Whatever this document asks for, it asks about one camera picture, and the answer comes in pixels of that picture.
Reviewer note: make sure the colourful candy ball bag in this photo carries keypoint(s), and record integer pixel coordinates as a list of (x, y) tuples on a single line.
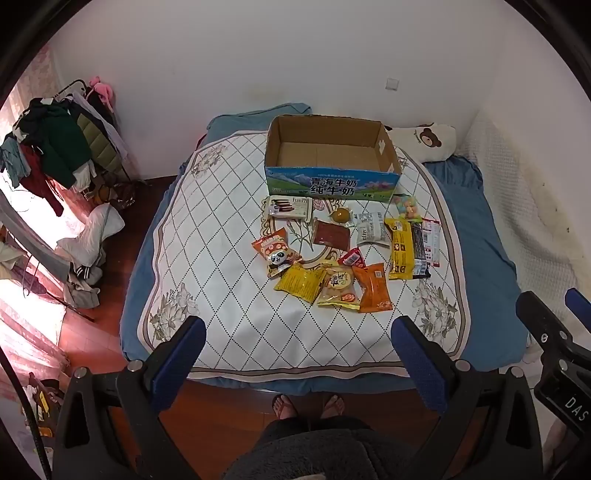
[(407, 206)]

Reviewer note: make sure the panda print snack packet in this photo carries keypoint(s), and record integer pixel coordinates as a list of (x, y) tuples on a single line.
[(281, 261)]

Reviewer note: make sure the white wall switch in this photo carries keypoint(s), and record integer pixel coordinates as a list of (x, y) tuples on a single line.
[(391, 83)]

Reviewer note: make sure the long black snack packet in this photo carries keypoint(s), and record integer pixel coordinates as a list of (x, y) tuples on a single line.
[(419, 251)]

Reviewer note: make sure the person's feet and legs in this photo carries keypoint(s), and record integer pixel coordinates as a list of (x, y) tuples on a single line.
[(300, 454)]

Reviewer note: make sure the blue bed sheet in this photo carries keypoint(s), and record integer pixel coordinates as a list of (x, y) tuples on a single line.
[(480, 258)]

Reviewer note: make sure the orange-red cookie packet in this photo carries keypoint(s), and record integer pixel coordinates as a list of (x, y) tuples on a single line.
[(270, 242)]

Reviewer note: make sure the red and white snack packet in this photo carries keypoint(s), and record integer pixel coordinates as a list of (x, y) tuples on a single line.
[(432, 242)]

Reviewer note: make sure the beige biscuit stick packet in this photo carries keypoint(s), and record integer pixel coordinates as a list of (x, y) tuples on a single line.
[(290, 206)]

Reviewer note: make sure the orange snack packet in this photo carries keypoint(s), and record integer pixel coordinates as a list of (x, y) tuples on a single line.
[(375, 288)]

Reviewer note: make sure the person's foot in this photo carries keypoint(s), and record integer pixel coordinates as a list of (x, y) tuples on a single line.
[(282, 406), (333, 405)]

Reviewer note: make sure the orange ball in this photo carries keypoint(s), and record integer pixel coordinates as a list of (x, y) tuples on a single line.
[(102, 194)]

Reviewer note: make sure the yellow square snack packet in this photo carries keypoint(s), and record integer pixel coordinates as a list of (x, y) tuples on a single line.
[(300, 281)]

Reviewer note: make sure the person's right foot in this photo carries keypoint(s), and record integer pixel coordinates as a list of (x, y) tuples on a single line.
[(333, 405)]

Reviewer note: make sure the grey cloth pile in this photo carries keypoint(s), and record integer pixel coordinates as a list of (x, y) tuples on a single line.
[(83, 290)]

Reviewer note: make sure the black clothes rack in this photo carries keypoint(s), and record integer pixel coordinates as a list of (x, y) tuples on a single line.
[(122, 152)]

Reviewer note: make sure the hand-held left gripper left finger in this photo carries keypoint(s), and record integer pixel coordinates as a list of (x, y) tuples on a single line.
[(181, 360)]

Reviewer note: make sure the gold round biscuit packet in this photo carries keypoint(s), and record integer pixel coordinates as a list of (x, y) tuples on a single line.
[(339, 286)]

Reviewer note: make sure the white bear print pillow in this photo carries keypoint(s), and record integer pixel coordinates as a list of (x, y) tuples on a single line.
[(427, 138)]

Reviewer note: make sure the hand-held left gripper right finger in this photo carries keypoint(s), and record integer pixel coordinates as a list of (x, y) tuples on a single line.
[(419, 364)]

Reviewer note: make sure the person's left foot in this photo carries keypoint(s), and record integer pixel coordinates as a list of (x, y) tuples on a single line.
[(282, 406)]

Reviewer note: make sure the red-brown flat snack packet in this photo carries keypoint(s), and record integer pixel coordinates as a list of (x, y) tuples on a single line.
[(330, 234)]

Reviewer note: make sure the small red snack packet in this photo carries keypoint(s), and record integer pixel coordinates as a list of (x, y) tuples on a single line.
[(353, 257)]

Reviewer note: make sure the dark green jacket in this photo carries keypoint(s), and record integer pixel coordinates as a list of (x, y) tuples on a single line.
[(64, 138)]

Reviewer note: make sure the cardboard box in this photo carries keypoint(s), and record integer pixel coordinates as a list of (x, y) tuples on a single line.
[(330, 152)]

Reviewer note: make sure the white cloth pile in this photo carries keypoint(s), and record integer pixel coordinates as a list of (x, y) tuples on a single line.
[(92, 233)]

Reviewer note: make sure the red garment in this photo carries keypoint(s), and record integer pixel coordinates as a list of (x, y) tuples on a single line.
[(39, 182)]

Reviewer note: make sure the clear packet with yellow ball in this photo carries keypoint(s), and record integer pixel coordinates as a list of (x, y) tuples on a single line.
[(340, 215)]

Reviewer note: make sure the pink patterned curtain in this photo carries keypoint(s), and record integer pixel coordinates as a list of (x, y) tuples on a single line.
[(27, 318)]

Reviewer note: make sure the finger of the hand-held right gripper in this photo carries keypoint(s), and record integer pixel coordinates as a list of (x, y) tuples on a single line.
[(538, 316), (579, 302)]

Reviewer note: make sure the olive puffer jacket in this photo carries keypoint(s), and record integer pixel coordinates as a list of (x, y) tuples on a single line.
[(96, 141)]

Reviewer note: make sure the yellow black object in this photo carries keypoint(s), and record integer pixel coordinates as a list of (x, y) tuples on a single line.
[(44, 406)]

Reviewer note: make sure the white diamond-pattern blanket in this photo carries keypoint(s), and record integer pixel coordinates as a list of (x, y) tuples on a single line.
[(221, 258)]

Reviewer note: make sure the long yellow snack packet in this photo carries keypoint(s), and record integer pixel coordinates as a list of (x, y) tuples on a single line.
[(400, 249)]

